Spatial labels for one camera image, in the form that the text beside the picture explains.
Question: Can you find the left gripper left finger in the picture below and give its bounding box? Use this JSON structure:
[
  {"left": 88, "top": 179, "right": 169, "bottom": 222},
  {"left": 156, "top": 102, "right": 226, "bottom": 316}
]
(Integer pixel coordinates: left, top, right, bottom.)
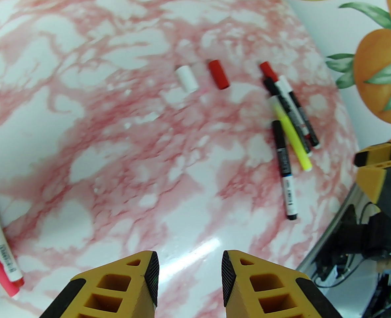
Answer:
[{"left": 41, "top": 250, "right": 159, "bottom": 318}]

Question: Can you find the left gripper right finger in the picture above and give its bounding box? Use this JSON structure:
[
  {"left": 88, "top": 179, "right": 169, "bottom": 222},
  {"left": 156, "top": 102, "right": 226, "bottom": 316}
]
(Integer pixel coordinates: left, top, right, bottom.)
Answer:
[{"left": 222, "top": 250, "right": 343, "bottom": 318}]

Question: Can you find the white pen with black ends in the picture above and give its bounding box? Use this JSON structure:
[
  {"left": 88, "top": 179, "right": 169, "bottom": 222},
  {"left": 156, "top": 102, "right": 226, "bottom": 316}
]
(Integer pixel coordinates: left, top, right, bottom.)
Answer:
[{"left": 271, "top": 120, "right": 299, "bottom": 221}]

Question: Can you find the yellow highlighter pen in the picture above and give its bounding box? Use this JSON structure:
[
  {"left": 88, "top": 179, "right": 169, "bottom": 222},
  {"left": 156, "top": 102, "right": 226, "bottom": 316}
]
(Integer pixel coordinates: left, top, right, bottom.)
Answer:
[{"left": 269, "top": 95, "right": 313, "bottom": 172}]

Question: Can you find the black pen with white end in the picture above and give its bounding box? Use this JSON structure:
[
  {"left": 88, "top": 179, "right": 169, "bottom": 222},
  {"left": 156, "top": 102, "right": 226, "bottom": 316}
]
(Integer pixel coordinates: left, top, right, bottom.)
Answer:
[{"left": 278, "top": 75, "right": 321, "bottom": 150}]

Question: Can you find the pink red pen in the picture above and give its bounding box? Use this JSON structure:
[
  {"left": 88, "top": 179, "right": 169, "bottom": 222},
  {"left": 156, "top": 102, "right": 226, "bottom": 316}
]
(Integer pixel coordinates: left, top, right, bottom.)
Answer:
[{"left": 0, "top": 226, "right": 21, "bottom": 299}]

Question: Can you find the white pen cap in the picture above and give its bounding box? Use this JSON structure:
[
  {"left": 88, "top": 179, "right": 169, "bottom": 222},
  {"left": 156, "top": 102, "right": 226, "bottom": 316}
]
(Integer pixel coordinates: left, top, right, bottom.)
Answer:
[{"left": 175, "top": 65, "right": 199, "bottom": 92}]

